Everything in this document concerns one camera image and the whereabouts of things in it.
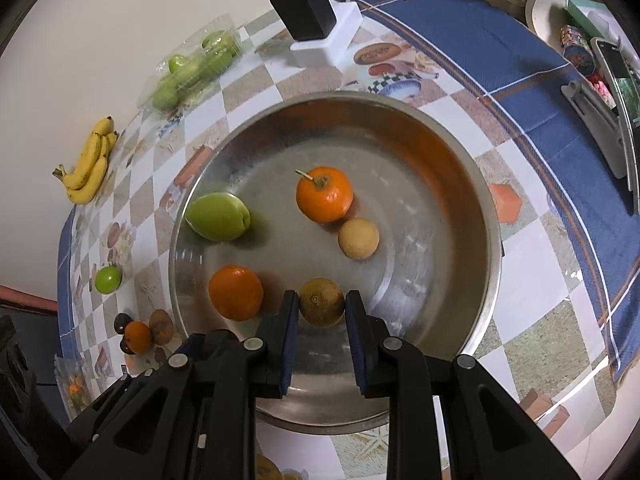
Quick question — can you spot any black charger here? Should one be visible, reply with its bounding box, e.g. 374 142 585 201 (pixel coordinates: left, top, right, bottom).
270 0 337 42

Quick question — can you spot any clear plastic clamshell container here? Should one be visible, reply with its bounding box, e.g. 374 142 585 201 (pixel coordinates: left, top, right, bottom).
137 16 244 113

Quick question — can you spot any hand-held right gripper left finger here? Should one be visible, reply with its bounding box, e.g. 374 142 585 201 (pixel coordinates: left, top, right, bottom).
62 289 301 480

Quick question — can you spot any round metal basin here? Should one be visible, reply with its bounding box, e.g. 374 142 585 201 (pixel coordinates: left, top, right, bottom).
168 91 503 435

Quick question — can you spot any small orange tangerine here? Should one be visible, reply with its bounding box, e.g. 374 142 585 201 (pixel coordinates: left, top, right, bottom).
208 265 265 322

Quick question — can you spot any green tissue box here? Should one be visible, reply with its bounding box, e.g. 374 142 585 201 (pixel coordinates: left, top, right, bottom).
566 0 620 36

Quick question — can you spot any grey phone stand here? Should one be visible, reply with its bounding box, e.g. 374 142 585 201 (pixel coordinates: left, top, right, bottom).
560 80 628 178

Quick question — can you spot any yellow banana bunch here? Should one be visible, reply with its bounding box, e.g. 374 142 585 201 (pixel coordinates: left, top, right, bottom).
52 116 120 205

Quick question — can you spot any orange tangerine with stem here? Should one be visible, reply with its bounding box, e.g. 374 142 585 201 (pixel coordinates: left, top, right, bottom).
294 166 354 224

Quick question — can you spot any tan longan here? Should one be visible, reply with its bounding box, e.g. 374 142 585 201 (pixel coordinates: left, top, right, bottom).
338 217 381 261

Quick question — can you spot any smartphone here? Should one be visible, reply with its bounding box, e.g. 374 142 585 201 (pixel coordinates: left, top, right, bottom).
590 37 640 213

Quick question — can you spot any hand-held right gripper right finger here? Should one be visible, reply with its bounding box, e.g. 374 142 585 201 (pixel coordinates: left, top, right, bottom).
345 289 581 480

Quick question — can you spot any colourful tin can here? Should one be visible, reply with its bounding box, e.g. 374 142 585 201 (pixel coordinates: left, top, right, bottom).
560 25 596 73

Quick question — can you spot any red board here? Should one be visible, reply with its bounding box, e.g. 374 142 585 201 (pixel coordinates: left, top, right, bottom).
0 285 60 317

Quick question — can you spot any olive brown longan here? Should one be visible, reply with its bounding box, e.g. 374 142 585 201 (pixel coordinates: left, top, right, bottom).
299 278 347 328

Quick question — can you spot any clear plastic kumquat box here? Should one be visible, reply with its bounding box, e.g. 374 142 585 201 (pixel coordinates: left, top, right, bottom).
54 355 96 411

